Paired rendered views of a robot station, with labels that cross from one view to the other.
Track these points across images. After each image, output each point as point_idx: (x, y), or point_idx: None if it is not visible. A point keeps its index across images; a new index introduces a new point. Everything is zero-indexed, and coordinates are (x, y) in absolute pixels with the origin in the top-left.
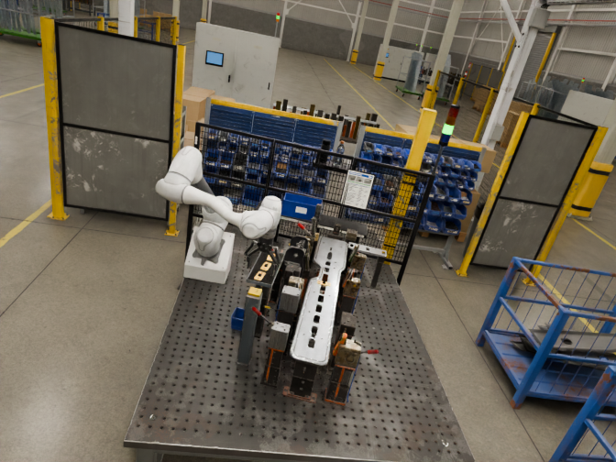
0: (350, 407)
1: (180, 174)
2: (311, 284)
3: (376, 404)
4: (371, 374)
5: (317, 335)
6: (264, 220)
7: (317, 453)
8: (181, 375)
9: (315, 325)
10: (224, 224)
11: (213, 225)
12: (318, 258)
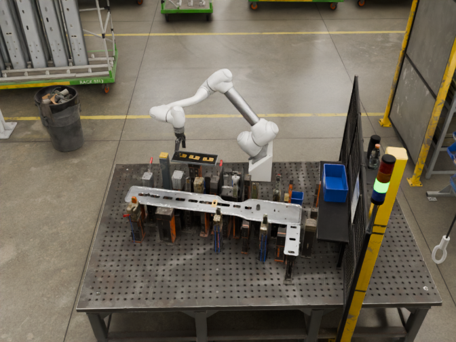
0: (130, 244)
1: (206, 81)
2: (210, 196)
3: (132, 258)
4: (160, 260)
5: (150, 197)
6: (156, 112)
7: (100, 227)
8: (155, 174)
9: (160, 197)
10: (256, 139)
11: (250, 135)
12: (253, 201)
